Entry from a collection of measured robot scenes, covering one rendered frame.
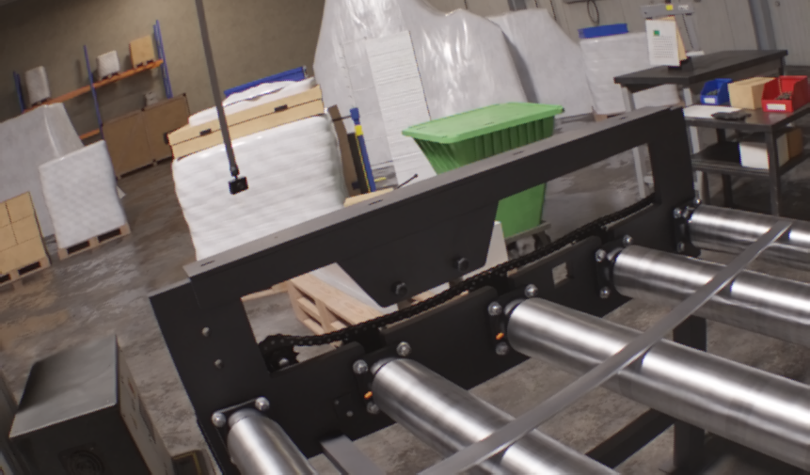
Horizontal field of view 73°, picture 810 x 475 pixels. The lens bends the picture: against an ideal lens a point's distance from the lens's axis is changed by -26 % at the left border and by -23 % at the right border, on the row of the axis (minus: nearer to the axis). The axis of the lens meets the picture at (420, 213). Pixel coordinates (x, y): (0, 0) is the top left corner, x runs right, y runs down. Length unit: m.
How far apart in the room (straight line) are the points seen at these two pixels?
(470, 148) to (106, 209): 6.29
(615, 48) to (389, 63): 3.68
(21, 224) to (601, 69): 7.68
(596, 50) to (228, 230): 4.90
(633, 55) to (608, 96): 0.63
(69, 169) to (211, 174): 4.79
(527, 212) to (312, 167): 1.40
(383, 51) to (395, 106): 0.42
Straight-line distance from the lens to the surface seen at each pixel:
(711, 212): 1.68
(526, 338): 1.29
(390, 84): 4.97
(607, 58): 7.98
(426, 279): 1.30
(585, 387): 1.00
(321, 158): 4.53
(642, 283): 1.44
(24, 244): 9.15
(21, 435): 1.70
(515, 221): 4.07
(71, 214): 9.21
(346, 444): 1.27
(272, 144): 4.52
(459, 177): 1.31
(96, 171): 9.14
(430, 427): 1.06
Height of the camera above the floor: 1.45
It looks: 14 degrees down
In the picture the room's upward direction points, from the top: 13 degrees counter-clockwise
